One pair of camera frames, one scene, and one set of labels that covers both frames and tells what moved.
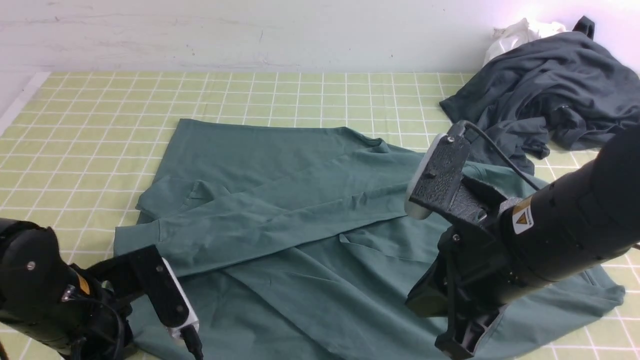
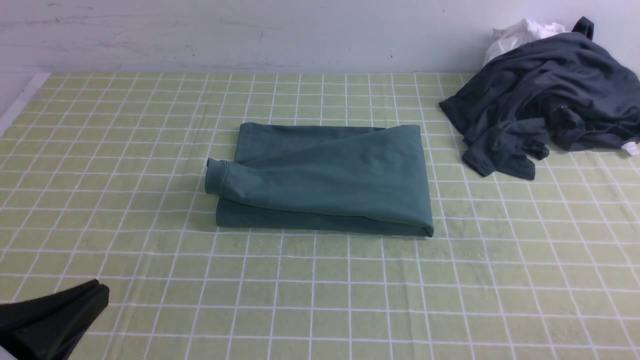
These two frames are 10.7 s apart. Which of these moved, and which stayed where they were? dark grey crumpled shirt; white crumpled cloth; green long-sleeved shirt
Moved: green long-sleeved shirt
Stayed: white crumpled cloth; dark grey crumpled shirt
